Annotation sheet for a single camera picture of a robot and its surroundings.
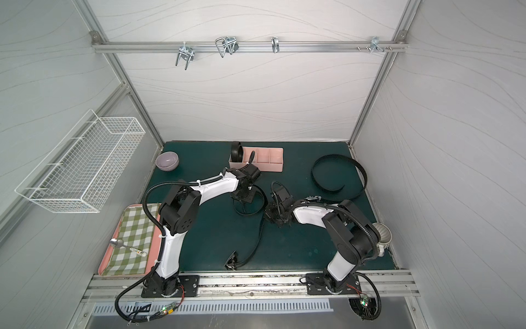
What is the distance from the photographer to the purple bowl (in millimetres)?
1063

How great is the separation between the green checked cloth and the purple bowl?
8.2 inches

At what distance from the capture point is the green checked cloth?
776mm
